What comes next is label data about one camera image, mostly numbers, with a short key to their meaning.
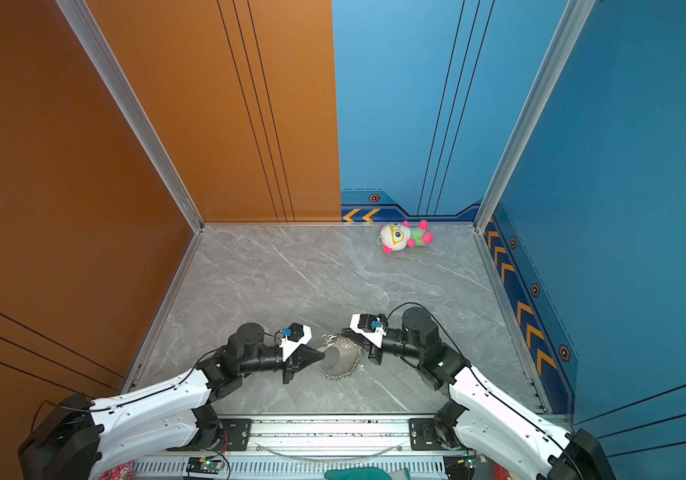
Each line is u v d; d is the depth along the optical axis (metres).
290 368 0.65
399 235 1.08
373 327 0.59
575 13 0.70
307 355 0.70
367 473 0.68
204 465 0.71
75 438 0.41
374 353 0.62
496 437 0.56
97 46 0.74
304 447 0.72
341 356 0.73
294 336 0.63
